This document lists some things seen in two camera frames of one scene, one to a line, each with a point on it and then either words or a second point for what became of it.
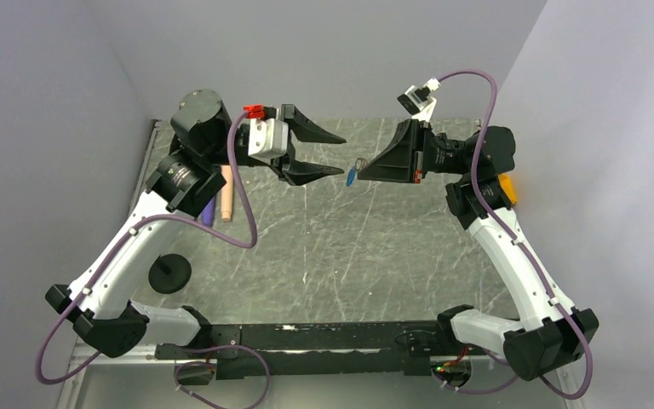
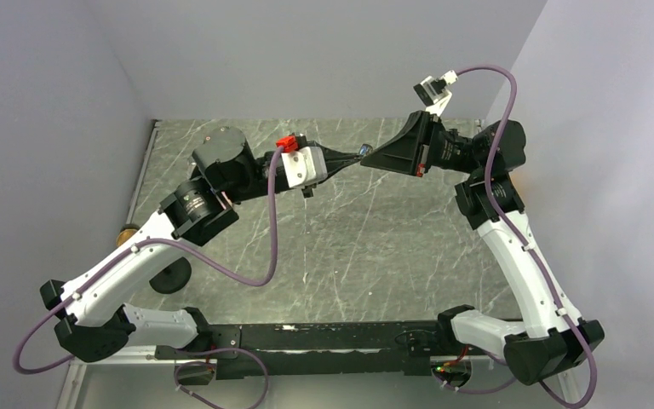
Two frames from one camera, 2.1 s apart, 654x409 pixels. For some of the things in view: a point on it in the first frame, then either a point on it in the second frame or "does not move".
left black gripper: x=298 y=172 -> x=335 y=161
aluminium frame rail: x=83 y=355 does not move
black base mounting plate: x=327 y=349 does not move
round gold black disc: x=169 y=273 does not move
